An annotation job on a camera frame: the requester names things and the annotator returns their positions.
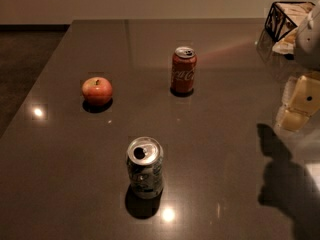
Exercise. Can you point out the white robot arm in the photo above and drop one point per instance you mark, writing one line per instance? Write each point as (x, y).
(307, 42)

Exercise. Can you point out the silver green 7up can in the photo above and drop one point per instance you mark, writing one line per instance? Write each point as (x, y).
(144, 160)

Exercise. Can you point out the red apple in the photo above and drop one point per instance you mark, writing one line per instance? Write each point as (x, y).
(97, 91)

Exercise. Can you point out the black wire napkin holder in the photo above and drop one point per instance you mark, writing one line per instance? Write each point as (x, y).
(282, 23)

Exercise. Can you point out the red coca-cola can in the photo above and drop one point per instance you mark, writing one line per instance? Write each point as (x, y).
(184, 61)

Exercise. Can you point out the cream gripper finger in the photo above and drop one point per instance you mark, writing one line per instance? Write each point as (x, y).
(302, 94)
(290, 120)

